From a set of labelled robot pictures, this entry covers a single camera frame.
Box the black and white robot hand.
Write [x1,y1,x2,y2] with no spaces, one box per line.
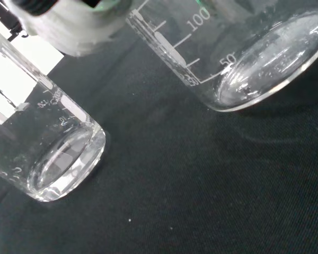
[5,0,134,58]

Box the black tripod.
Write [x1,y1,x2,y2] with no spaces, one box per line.
[0,5,26,39]

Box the black bench cloth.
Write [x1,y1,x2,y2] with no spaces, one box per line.
[0,26,318,254]

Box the small clear glass beaker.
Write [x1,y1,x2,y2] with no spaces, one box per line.
[0,20,107,203]

